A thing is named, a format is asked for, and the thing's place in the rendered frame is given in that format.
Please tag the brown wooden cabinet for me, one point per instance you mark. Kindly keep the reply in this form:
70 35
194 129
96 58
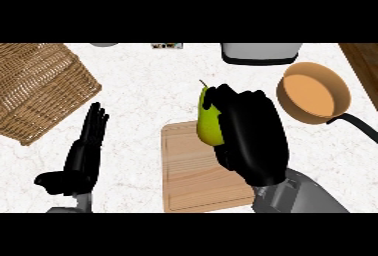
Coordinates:
363 66

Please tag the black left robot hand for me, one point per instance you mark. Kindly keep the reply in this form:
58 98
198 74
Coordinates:
83 156

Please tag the small grey round object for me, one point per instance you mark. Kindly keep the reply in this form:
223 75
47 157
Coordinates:
104 44

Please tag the pale wooden cutting board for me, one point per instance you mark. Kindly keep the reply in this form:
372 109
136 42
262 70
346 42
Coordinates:
194 180

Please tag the small printed box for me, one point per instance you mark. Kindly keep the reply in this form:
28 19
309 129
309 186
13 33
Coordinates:
167 45

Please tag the green pear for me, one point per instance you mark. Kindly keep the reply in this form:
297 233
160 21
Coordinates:
208 123

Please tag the white appliance with black base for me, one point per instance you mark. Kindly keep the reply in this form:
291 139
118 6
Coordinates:
260 52

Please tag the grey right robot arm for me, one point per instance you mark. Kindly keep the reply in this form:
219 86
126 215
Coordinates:
297 196

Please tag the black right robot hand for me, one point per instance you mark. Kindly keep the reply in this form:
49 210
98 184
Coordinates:
256 133

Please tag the wicker basket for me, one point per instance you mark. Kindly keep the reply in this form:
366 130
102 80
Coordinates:
39 90

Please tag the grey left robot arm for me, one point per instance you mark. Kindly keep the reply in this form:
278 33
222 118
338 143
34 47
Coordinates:
74 204

